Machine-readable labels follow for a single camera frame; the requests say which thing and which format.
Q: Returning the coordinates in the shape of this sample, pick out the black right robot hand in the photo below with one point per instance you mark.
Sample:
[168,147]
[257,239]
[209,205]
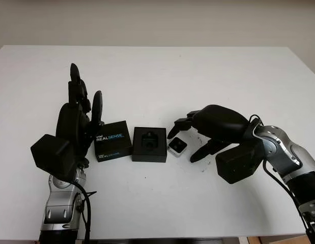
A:
[221,124]

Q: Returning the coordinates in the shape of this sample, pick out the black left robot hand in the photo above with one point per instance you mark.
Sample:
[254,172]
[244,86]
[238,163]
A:
[70,127]

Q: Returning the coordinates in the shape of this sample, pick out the small silver depth camera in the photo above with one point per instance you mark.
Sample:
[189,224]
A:
[177,147]

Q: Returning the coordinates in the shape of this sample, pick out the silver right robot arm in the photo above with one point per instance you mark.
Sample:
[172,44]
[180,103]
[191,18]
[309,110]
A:
[292,155]

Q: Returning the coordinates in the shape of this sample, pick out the black RealSense box lid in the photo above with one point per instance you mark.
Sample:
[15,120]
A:
[112,142]

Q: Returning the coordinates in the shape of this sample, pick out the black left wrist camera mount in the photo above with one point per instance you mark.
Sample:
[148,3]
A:
[50,155]

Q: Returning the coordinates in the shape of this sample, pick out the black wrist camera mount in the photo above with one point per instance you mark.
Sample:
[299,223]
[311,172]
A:
[238,162]
[50,155]

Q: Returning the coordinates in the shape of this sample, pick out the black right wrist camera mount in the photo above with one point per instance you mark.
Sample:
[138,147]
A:
[238,162]

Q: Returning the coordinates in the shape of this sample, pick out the black open camera box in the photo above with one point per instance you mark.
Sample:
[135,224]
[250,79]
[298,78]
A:
[149,156]

